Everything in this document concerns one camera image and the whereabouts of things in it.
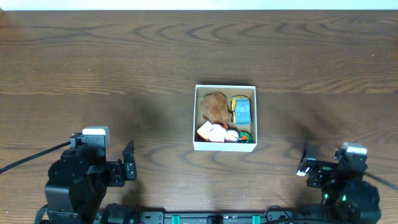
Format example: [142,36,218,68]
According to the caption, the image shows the green round spinner toy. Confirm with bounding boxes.
[239,131,252,144]

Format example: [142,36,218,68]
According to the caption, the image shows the colourful puzzle cube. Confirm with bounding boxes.
[197,121,213,142]

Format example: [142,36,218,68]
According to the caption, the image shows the pink duck toy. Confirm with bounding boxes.
[209,124,239,143]

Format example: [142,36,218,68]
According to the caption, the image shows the yellow grey toy truck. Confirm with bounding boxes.
[231,96,251,126]

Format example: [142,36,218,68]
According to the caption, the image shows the brown plush toy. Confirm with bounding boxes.
[200,91,232,125]

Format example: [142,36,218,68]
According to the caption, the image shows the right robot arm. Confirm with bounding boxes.
[296,142,381,223]

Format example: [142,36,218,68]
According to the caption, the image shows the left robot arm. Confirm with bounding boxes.
[34,133,138,223]

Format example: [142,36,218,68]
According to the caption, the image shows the white cardboard box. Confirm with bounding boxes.
[192,85,258,152]

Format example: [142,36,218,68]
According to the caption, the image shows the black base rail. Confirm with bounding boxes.
[93,203,305,224]

